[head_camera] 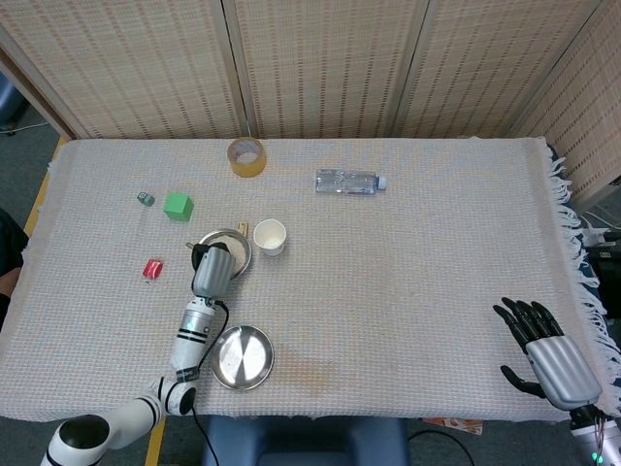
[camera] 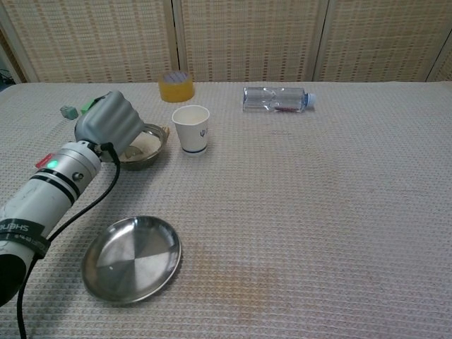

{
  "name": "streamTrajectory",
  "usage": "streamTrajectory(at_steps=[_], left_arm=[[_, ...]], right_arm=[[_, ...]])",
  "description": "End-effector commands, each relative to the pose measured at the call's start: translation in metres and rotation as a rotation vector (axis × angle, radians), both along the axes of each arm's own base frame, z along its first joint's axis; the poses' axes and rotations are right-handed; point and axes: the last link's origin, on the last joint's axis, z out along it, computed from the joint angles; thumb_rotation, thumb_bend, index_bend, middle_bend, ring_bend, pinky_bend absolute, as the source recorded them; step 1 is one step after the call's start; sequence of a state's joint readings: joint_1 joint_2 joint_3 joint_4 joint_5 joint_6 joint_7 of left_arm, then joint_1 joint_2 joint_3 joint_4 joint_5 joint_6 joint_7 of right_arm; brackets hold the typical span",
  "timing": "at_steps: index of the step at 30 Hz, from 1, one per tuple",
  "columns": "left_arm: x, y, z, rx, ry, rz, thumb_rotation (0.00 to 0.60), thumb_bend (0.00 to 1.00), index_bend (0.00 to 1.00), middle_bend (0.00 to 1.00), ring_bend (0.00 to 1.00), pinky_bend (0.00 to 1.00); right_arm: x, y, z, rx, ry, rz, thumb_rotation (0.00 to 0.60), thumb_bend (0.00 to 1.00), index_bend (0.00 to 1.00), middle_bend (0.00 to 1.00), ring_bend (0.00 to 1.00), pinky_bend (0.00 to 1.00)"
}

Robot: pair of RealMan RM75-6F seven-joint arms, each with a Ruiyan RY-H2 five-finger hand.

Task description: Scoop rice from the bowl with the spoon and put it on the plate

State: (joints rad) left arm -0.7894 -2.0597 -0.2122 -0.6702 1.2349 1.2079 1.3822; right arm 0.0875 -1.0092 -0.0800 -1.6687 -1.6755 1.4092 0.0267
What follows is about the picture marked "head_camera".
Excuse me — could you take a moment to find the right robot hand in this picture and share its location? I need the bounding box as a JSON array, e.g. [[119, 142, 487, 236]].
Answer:
[[493, 296, 603, 413]]

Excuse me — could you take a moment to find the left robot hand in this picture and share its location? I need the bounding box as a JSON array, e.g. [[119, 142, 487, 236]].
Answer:
[[188, 239, 238, 298]]

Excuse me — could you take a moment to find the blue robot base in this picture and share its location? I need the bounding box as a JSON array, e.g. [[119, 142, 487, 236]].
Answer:
[[201, 416, 411, 466]]

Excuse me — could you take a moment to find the metal bowl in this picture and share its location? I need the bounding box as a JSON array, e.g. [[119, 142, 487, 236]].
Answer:
[[197, 228, 253, 281]]

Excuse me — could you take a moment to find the white paper cup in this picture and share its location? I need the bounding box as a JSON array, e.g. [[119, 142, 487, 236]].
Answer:
[[252, 218, 287, 257]]

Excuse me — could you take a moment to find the green cube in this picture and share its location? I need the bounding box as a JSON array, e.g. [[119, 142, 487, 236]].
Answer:
[[163, 191, 195, 223]]

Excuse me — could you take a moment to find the stainless steel plate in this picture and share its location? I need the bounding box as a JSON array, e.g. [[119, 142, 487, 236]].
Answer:
[[210, 324, 276, 391]]

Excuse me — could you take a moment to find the yellow tape roll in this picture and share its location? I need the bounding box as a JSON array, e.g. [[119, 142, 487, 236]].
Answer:
[[227, 137, 267, 179]]

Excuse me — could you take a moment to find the black box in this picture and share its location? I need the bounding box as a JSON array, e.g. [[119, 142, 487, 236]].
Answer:
[[585, 245, 621, 298]]

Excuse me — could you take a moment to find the orange package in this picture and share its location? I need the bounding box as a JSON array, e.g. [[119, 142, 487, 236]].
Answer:
[[420, 416, 485, 435]]

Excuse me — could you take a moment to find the clear plastic water bottle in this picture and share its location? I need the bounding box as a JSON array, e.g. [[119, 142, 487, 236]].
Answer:
[[315, 168, 388, 195]]

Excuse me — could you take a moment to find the beige woven tablecloth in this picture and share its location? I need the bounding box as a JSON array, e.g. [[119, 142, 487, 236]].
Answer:
[[0, 137, 621, 422]]

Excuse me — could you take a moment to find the person in black clothing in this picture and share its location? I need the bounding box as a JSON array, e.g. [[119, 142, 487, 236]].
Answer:
[[0, 208, 31, 326]]

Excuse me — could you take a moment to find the woven bamboo screen panel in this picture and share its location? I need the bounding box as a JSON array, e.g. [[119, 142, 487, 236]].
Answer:
[[392, 0, 612, 140], [220, 0, 431, 140], [508, 0, 621, 210], [0, 0, 253, 141]]

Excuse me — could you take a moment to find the blue chair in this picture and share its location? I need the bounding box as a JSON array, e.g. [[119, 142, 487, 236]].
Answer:
[[0, 77, 25, 132]]

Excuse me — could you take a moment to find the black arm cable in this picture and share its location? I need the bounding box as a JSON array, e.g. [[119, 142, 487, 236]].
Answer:
[[191, 299, 230, 466]]

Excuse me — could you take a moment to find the black floor cable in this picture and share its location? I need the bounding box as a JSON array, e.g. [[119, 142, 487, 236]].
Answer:
[[407, 429, 474, 466]]

